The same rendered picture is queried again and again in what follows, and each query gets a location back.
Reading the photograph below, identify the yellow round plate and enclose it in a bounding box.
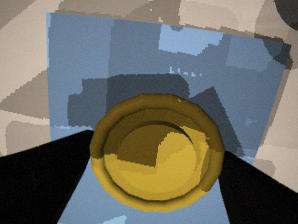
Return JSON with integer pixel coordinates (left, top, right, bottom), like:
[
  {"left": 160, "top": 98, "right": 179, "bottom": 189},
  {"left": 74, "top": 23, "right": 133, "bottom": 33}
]
[{"left": 90, "top": 93, "right": 225, "bottom": 212}]

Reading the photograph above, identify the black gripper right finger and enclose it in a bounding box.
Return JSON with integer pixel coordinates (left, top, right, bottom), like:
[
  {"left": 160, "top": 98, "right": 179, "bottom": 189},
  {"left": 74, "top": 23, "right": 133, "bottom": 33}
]
[{"left": 218, "top": 151, "right": 298, "bottom": 224}]

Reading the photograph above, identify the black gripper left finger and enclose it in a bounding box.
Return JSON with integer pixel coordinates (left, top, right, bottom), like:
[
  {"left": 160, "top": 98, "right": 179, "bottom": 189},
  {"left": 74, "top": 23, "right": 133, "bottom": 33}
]
[{"left": 0, "top": 130, "right": 94, "bottom": 224}]

